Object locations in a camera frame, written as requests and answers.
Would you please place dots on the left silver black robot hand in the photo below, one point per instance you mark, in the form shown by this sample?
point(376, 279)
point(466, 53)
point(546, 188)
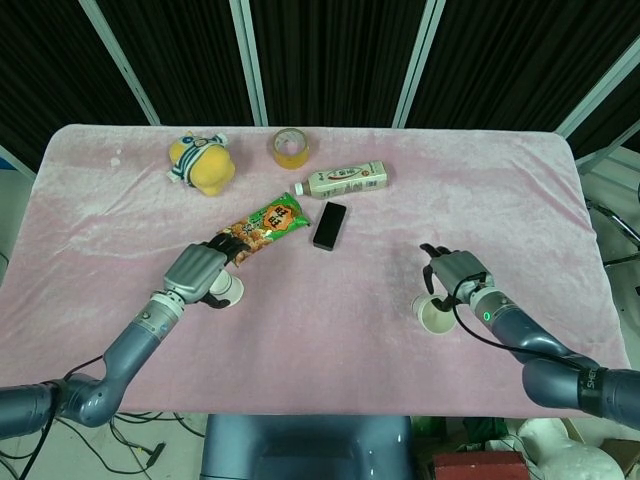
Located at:
point(195, 270)

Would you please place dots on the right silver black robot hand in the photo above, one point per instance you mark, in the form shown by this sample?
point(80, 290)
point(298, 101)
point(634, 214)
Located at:
point(460, 270)

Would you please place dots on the white paper cup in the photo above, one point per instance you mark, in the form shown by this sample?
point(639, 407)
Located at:
point(440, 320)
point(231, 289)

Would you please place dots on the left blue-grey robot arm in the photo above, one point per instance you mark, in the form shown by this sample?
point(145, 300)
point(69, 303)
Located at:
point(130, 345)

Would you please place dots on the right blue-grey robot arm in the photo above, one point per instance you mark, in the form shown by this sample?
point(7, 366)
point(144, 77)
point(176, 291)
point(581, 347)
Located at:
point(530, 340)

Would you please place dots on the green orange snack bag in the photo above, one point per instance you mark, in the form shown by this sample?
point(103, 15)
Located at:
point(270, 220)

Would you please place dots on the yellow plush toy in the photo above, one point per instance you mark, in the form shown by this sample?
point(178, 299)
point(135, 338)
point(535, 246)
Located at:
point(207, 162)

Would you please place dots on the black rectangular phone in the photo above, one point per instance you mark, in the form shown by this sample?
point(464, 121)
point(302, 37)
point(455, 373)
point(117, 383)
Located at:
point(330, 225)

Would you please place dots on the beige milk tea bottle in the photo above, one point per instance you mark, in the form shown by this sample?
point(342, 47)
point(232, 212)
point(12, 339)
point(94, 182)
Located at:
point(345, 181)

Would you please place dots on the pink velvet tablecloth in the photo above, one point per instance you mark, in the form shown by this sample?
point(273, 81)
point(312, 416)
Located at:
point(320, 350)

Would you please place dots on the yellow clear tape roll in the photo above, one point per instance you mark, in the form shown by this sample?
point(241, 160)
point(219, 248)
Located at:
point(292, 155)

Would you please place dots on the green plastic bag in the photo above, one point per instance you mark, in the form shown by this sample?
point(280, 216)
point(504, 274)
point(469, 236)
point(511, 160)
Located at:
point(485, 432)

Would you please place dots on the red box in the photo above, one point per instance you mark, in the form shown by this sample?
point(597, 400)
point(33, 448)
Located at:
point(477, 467)

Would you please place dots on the blue-grey robot torso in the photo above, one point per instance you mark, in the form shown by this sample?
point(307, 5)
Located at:
point(307, 450)

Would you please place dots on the metal chair frame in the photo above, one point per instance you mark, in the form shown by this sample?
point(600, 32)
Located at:
point(612, 215)

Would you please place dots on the white partition frame post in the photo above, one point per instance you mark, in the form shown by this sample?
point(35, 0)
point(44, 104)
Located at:
point(417, 62)
point(595, 90)
point(250, 60)
point(122, 65)

